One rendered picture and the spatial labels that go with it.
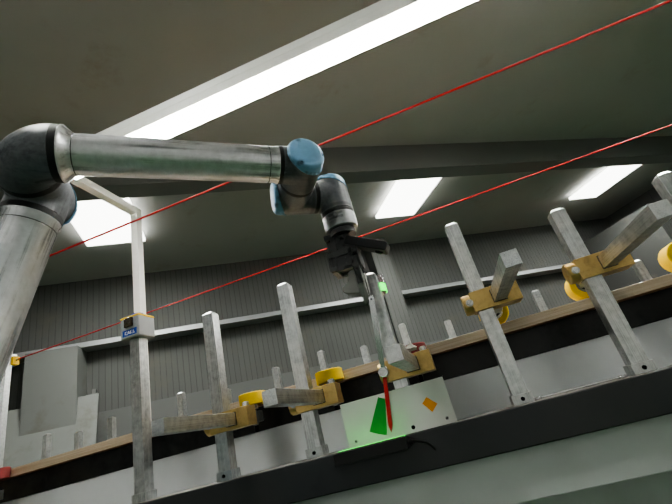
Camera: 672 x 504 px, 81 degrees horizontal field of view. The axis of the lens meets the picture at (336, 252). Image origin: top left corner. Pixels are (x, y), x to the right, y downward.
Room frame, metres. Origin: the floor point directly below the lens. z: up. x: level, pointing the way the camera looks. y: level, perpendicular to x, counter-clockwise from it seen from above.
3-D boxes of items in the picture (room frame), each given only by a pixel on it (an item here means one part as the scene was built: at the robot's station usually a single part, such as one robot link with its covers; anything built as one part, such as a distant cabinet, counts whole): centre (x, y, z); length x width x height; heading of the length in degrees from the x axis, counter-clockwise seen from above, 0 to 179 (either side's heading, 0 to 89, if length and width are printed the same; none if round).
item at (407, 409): (1.02, -0.04, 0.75); 0.26 x 0.01 x 0.10; 79
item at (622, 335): (0.94, -0.56, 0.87); 0.04 x 0.04 x 0.48; 79
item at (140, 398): (1.18, 0.67, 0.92); 0.05 x 0.05 x 0.45; 79
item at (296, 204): (0.91, 0.07, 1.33); 0.12 x 0.12 x 0.09; 23
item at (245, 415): (1.13, 0.40, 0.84); 0.14 x 0.06 x 0.05; 79
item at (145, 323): (1.18, 0.67, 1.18); 0.07 x 0.07 x 0.08; 79
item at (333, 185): (0.96, -0.03, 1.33); 0.10 x 0.09 x 0.12; 113
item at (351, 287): (0.95, -0.02, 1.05); 0.06 x 0.03 x 0.09; 79
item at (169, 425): (1.04, 0.40, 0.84); 0.44 x 0.03 x 0.04; 169
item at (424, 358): (1.03, -0.10, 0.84); 0.14 x 0.06 x 0.05; 79
